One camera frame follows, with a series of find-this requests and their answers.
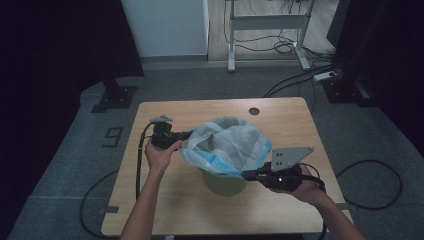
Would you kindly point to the person's right hand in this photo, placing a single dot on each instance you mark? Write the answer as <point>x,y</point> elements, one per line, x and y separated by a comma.
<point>310,191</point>

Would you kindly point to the white cabinet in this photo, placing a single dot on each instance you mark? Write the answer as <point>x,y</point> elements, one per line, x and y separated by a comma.
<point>166,26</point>

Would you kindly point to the white metal stand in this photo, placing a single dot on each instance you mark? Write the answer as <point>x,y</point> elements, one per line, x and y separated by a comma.
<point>266,22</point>

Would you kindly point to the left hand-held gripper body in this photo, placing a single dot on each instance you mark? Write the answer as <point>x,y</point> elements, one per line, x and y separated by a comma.
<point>163,138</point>

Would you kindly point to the black curtain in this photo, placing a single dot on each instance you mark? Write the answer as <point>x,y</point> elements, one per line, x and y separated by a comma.
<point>393,66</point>
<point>50,66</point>

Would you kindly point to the grey floor tape strip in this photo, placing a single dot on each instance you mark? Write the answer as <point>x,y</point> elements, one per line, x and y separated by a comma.
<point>108,209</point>

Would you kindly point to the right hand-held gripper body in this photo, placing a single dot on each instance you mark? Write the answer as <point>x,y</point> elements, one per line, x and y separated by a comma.
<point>283,178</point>

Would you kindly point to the white power strip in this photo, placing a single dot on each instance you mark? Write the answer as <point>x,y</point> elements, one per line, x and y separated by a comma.
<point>324,76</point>

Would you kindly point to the dark stand base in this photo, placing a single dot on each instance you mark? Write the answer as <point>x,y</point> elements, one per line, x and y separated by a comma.
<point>343,90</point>
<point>116,96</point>

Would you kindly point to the person's left hand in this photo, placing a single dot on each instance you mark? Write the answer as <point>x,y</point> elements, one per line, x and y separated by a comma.
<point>160,160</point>

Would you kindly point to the white plastic garbage bag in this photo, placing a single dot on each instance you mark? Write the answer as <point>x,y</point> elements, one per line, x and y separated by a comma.
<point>230,146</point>

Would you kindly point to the green plastic bin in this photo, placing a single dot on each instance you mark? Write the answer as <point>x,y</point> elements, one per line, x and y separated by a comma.
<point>223,186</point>

